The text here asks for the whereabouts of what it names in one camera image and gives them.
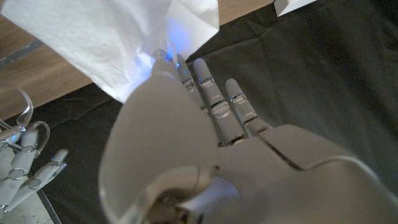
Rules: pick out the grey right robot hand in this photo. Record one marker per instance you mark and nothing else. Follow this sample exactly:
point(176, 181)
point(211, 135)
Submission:
point(18, 168)

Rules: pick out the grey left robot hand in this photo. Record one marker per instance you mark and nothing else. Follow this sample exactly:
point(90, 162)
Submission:
point(248, 174)

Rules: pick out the clear plastic glasses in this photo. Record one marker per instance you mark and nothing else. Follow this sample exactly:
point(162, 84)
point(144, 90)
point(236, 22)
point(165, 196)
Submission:
point(18, 104)

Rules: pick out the white tissue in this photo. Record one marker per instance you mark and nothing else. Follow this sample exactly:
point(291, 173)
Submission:
point(93, 37)

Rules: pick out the black backdrop curtain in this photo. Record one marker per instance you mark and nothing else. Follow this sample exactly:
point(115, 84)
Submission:
point(311, 77)

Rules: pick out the white power strip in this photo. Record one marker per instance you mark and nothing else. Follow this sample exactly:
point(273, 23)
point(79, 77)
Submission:
point(292, 6)

